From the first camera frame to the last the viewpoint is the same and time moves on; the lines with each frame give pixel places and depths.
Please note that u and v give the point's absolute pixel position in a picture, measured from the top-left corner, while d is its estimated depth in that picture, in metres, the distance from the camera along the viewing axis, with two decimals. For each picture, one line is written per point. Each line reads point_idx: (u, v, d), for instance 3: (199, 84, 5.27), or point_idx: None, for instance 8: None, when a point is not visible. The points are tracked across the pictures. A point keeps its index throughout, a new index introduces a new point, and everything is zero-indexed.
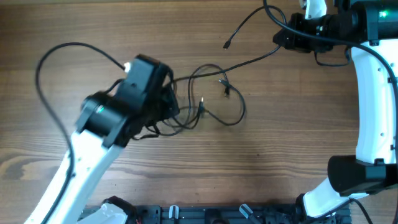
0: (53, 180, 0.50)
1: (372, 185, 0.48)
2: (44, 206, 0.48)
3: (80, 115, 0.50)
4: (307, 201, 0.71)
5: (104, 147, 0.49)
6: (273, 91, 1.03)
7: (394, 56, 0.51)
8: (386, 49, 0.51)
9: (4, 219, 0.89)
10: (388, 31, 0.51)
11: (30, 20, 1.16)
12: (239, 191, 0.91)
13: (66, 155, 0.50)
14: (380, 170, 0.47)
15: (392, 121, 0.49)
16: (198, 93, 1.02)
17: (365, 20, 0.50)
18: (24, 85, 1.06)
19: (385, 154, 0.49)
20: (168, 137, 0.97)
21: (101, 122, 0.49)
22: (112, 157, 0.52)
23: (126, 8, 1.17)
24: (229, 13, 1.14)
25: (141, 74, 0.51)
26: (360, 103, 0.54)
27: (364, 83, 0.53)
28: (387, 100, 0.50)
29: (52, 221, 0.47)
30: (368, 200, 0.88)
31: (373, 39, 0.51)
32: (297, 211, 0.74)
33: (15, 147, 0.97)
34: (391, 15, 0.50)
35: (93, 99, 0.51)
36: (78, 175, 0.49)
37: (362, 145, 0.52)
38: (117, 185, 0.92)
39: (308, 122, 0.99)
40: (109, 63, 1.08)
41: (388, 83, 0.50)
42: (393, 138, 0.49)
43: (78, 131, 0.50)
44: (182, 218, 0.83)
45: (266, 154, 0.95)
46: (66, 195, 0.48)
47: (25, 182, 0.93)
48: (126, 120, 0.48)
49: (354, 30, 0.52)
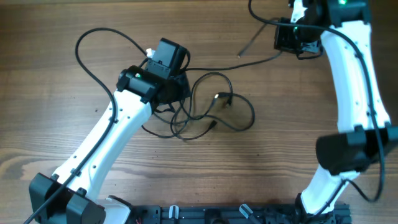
0: (96, 126, 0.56)
1: (356, 152, 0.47)
2: (85, 147, 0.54)
3: (120, 79, 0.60)
4: (305, 198, 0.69)
5: (142, 101, 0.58)
6: (273, 91, 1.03)
7: (357, 35, 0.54)
8: (349, 31, 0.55)
9: (3, 219, 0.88)
10: (348, 17, 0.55)
11: (30, 20, 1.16)
12: (239, 191, 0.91)
13: (109, 108, 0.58)
14: (360, 135, 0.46)
15: (364, 89, 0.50)
16: (199, 94, 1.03)
17: (328, 7, 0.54)
18: (24, 85, 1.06)
19: (362, 119, 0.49)
20: (168, 138, 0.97)
21: (137, 87, 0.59)
22: (147, 115, 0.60)
23: (126, 8, 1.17)
24: (229, 13, 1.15)
25: (165, 53, 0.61)
26: (335, 81, 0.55)
27: (335, 63, 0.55)
28: (357, 71, 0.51)
29: (92, 162, 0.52)
30: (368, 200, 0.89)
31: (336, 23, 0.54)
32: (297, 212, 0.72)
33: (15, 147, 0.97)
34: (351, 2, 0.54)
35: (129, 71, 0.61)
36: (120, 121, 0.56)
37: (342, 119, 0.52)
38: (117, 185, 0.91)
39: (308, 122, 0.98)
40: (109, 63, 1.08)
41: (356, 58, 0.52)
42: (368, 104, 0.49)
43: (120, 90, 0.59)
44: (181, 218, 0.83)
45: (266, 154, 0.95)
46: (109, 137, 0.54)
47: (25, 182, 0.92)
48: (157, 86, 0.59)
49: (319, 18, 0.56)
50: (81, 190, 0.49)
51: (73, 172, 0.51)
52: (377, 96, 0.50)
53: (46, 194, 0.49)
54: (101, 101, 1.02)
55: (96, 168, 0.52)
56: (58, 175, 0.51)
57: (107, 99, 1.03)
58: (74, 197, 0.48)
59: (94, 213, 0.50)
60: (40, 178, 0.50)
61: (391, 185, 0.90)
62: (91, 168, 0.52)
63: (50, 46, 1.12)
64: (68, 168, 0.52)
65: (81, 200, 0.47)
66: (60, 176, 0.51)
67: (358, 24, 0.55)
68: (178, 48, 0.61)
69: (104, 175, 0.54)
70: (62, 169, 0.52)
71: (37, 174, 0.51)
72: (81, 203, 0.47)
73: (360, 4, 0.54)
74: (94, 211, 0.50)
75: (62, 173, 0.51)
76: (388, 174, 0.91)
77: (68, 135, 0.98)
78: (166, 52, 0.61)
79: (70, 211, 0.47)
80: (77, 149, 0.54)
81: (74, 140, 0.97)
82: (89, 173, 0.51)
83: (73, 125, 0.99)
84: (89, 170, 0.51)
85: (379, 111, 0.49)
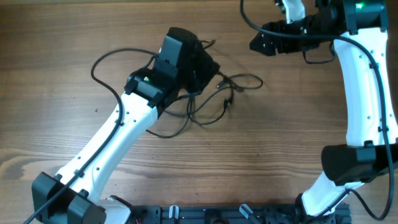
0: (102, 128, 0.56)
1: (364, 167, 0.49)
2: (89, 149, 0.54)
3: (129, 83, 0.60)
4: (306, 200, 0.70)
5: (149, 106, 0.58)
6: (273, 91, 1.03)
7: (374, 44, 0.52)
8: (365, 38, 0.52)
9: (2, 219, 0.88)
10: (365, 20, 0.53)
11: (30, 20, 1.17)
12: (239, 191, 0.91)
13: (115, 111, 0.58)
14: (370, 153, 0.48)
15: (377, 104, 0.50)
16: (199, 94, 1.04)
17: (344, 13, 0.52)
18: (25, 85, 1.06)
19: (374, 135, 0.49)
20: (168, 138, 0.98)
21: (145, 91, 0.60)
22: (153, 119, 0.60)
23: (126, 8, 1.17)
24: (229, 13, 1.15)
25: (171, 51, 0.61)
26: (347, 90, 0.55)
27: (348, 73, 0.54)
28: (370, 84, 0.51)
29: (96, 163, 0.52)
30: (368, 200, 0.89)
31: (352, 28, 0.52)
32: (297, 211, 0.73)
33: (15, 147, 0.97)
34: (368, 7, 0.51)
35: (137, 75, 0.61)
36: (125, 125, 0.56)
37: (352, 129, 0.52)
38: (117, 185, 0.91)
39: (308, 122, 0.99)
40: (109, 63, 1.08)
41: (370, 69, 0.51)
42: (380, 120, 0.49)
43: (128, 93, 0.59)
44: (181, 218, 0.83)
45: (266, 154, 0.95)
46: (114, 140, 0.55)
47: (25, 182, 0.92)
48: (164, 91, 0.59)
49: (333, 23, 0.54)
50: (83, 191, 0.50)
51: (76, 173, 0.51)
52: (390, 110, 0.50)
53: (48, 194, 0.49)
54: (101, 101, 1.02)
55: (99, 170, 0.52)
56: (60, 175, 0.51)
57: (107, 99, 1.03)
58: (76, 198, 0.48)
59: (96, 215, 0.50)
60: (43, 178, 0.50)
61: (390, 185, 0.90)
62: (94, 169, 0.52)
63: (50, 46, 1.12)
64: (71, 168, 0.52)
65: (84, 202, 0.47)
66: (62, 176, 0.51)
67: (375, 30, 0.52)
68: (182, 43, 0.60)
69: (107, 178, 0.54)
70: (65, 170, 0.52)
71: (40, 173, 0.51)
72: (84, 205, 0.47)
73: (378, 7, 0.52)
74: (96, 214, 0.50)
75: (64, 173, 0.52)
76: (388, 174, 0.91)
77: (68, 135, 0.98)
78: (172, 49, 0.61)
79: (71, 213, 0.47)
80: (81, 150, 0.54)
81: (74, 139, 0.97)
82: (93, 175, 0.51)
83: (73, 125, 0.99)
84: (93, 172, 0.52)
85: (391, 126, 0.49)
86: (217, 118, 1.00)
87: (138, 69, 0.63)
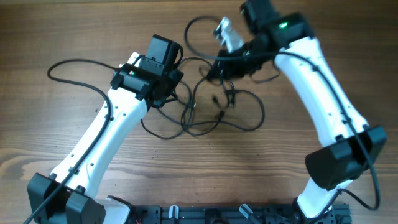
0: (92, 125, 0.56)
1: (346, 165, 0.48)
2: (82, 146, 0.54)
3: (115, 78, 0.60)
4: (302, 203, 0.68)
5: (137, 98, 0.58)
6: (273, 91, 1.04)
7: (308, 51, 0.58)
8: (298, 48, 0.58)
9: (3, 219, 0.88)
10: (294, 36, 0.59)
11: (30, 20, 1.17)
12: (239, 191, 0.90)
13: (104, 106, 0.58)
14: (344, 147, 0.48)
15: (332, 101, 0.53)
16: (198, 94, 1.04)
17: (273, 34, 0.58)
18: (24, 85, 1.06)
19: (341, 129, 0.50)
20: (168, 139, 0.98)
21: (132, 85, 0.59)
22: (142, 112, 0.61)
23: (127, 8, 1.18)
24: (229, 13, 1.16)
25: (158, 50, 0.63)
26: (304, 98, 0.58)
27: (298, 81, 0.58)
28: (319, 86, 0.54)
29: (89, 160, 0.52)
30: (368, 200, 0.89)
31: (283, 45, 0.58)
32: (297, 216, 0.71)
33: (15, 147, 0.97)
34: (291, 25, 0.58)
35: (123, 69, 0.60)
36: (115, 119, 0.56)
37: (323, 133, 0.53)
38: (117, 185, 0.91)
39: (308, 122, 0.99)
40: (109, 63, 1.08)
41: (314, 71, 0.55)
42: (341, 114, 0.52)
43: (114, 88, 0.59)
44: (181, 218, 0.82)
45: (266, 154, 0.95)
46: (104, 136, 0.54)
47: (24, 182, 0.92)
48: (151, 83, 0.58)
49: (267, 46, 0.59)
50: (79, 187, 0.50)
51: (71, 170, 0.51)
52: (346, 102, 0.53)
53: (45, 193, 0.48)
54: (101, 101, 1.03)
55: (94, 167, 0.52)
56: (56, 174, 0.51)
57: None
58: (73, 195, 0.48)
59: (94, 211, 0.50)
60: (38, 178, 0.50)
61: (391, 185, 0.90)
62: (89, 165, 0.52)
63: (50, 46, 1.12)
64: (66, 167, 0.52)
65: (81, 198, 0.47)
66: (57, 175, 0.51)
67: (306, 40, 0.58)
68: (171, 43, 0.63)
69: (101, 173, 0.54)
70: (60, 168, 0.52)
71: (35, 173, 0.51)
72: (81, 200, 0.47)
73: (300, 24, 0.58)
74: (94, 211, 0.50)
75: (60, 172, 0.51)
76: (388, 174, 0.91)
77: (68, 135, 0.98)
78: (160, 48, 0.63)
79: (69, 210, 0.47)
80: (73, 149, 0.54)
81: (74, 139, 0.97)
82: (87, 171, 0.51)
83: (73, 125, 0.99)
84: (87, 167, 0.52)
85: (352, 116, 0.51)
86: (212, 127, 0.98)
87: (123, 64, 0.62)
